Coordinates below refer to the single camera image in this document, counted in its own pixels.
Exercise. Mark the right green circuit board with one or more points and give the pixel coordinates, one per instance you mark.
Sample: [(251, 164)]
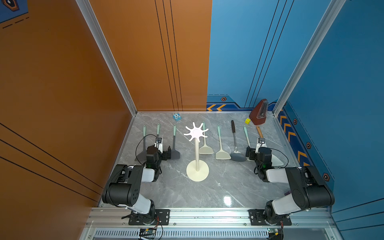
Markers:
[(276, 234)]

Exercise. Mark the green circuit board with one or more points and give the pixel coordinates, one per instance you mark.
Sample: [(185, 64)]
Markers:
[(276, 234), (148, 232)]

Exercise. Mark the small blue owl toy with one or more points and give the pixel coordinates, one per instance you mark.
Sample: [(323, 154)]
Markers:
[(177, 117)]

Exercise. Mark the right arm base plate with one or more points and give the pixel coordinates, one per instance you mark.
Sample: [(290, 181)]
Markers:
[(259, 217)]

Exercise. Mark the white utensil rack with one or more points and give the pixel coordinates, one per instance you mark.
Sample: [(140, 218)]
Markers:
[(197, 170)]

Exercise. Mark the mint handle white spatula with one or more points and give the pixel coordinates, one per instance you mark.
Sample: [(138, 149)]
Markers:
[(247, 136)]

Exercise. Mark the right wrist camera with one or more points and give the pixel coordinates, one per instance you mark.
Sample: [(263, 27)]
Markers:
[(261, 143)]

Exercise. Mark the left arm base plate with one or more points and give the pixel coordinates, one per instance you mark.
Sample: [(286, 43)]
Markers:
[(158, 216)]

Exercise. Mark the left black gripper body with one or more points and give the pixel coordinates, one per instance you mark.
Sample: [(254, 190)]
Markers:
[(165, 153)]

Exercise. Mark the dark red metronome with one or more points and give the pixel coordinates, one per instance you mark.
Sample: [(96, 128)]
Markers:
[(258, 115)]

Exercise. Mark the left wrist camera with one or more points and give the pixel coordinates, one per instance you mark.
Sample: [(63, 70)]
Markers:
[(159, 143)]

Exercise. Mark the wooden handle white spatula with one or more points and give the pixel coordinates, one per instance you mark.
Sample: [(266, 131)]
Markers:
[(276, 162)]

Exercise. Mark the aluminium front rail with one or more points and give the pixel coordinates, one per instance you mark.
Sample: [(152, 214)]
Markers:
[(209, 218)]

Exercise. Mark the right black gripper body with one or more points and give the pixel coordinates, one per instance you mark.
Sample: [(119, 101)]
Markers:
[(252, 155)]

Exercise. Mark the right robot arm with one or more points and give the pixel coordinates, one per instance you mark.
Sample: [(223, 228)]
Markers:
[(308, 190)]

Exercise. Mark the left green circuit board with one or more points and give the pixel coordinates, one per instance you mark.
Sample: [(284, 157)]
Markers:
[(148, 232)]

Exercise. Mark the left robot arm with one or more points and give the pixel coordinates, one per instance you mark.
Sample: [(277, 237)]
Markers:
[(122, 189)]

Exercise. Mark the mint handle grey spatula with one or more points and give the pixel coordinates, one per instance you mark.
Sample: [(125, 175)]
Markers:
[(142, 156)]

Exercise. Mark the black handle metal utensil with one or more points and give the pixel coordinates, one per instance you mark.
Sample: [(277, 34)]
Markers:
[(236, 156)]

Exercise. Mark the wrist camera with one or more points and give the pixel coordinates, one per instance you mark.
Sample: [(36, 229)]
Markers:
[(159, 143), (261, 143)]

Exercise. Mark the mint handle cream turner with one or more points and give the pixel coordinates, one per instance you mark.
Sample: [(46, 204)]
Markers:
[(221, 154)]

